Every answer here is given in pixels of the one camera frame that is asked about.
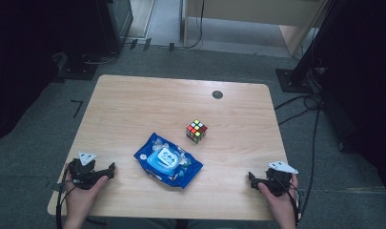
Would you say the hand-held gripper cable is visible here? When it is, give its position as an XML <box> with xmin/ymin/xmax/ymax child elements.
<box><xmin>275</xmin><ymin>176</ymin><xmax>305</xmax><ymax>227</ymax></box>
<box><xmin>54</xmin><ymin>165</ymin><xmax>78</xmax><ymax>229</ymax></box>

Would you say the black stand base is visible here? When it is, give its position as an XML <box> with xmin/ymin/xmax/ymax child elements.
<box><xmin>55</xmin><ymin>52</ymin><xmax>99</xmax><ymax>81</ymax></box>

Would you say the multicoloured puzzle cube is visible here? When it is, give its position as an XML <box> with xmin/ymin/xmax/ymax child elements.
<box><xmin>185</xmin><ymin>118</ymin><xmax>209</xmax><ymax>145</ymax></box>

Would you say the light wooden furniture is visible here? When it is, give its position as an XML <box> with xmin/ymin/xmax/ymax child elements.
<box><xmin>180</xmin><ymin>0</ymin><xmax>329</xmax><ymax>59</ymax></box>

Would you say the black floor cable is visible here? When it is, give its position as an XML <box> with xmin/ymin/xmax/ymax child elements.
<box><xmin>290</xmin><ymin>101</ymin><xmax>322</xmax><ymax>229</ymax></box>
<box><xmin>83</xmin><ymin>40</ymin><xmax>126</xmax><ymax>67</ymax></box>
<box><xmin>277</xmin><ymin>108</ymin><xmax>311</xmax><ymax>126</ymax></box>
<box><xmin>274</xmin><ymin>94</ymin><xmax>322</xmax><ymax>112</ymax></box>

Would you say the right hand-held gripper cable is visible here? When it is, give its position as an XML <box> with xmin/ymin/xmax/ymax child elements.
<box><xmin>275</xmin><ymin>176</ymin><xmax>305</xmax><ymax>227</ymax></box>

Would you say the black metal stand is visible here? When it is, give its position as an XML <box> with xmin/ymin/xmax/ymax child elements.
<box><xmin>274</xmin><ymin>0</ymin><xmax>341</xmax><ymax>94</ymax></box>

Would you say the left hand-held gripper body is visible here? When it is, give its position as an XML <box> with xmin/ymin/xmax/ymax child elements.
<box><xmin>68</xmin><ymin>152</ymin><xmax>101</xmax><ymax>191</ymax></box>

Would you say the dark curtain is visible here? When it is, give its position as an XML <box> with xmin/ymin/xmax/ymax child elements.
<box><xmin>0</xmin><ymin>0</ymin><xmax>98</xmax><ymax>145</ymax></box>
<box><xmin>317</xmin><ymin>0</ymin><xmax>386</xmax><ymax>204</ymax></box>

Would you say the hanging black cable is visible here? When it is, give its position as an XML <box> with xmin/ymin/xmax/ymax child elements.
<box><xmin>184</xmin><ymin>0</ymin><xmax>205</xmax><ymax>50</ymax></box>

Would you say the grey tape piece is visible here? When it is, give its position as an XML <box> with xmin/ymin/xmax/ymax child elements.
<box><xmin>51</xmin><ymin>181</ymin><xmax>66</xmax><ymax>194</ymax></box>

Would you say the person's right hand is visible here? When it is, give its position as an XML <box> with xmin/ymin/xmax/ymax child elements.
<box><xmin>257</xmin><ymin>174</ymin><xmax>300</xmax><ymax>224</ymax></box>

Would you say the left hand-held gripper cable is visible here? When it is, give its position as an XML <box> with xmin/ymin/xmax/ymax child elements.
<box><xmin>54</xmin><ymin>165</ymin><xmax>78</xmax><ymax>229</ymax></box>

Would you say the black cabinet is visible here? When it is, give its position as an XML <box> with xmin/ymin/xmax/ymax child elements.
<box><xmin>94</xmin><ymin>0</ymin><xmax>134</xmax><ymax>55</ymax></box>

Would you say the blue wet wipes packet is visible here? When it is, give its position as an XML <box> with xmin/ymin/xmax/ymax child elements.
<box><xmin>132</xmin><ymin>132</ymin><xmax>204</xmax><ymax>190</ymax></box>

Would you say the person's left hand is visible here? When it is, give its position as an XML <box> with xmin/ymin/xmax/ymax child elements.
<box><xmin>63</xmin><ymin>164</ymin><xmax>110</xmax><ymax>221</ymax></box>

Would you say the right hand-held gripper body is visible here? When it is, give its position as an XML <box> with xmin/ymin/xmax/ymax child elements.
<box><xmin>258</xmin><ymin>160</ymin><xmax>299</xmax><ymax>198</ymax></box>

